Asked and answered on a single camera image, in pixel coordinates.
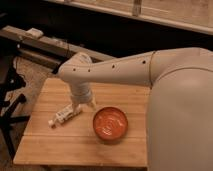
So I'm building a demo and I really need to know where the orange ceramic bowl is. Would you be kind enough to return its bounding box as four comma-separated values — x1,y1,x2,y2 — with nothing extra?
93,107,128,143

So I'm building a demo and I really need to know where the white plastic bottle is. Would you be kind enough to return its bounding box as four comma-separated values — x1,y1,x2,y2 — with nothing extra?
48,104,82,127

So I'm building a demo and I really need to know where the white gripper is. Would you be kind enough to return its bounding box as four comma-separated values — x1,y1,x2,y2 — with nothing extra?
70,83,96,114

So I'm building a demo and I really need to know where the small white box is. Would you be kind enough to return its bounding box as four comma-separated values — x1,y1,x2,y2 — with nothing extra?
26,28,43,38

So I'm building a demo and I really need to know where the black tripod stand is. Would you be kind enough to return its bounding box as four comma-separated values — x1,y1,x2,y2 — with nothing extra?
0,43,32,160

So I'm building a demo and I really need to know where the long metal rail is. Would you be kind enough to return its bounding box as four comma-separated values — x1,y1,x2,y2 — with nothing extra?
0,26,113,69

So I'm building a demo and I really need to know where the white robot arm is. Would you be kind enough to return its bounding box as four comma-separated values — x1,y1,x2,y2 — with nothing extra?
58,47,213,171

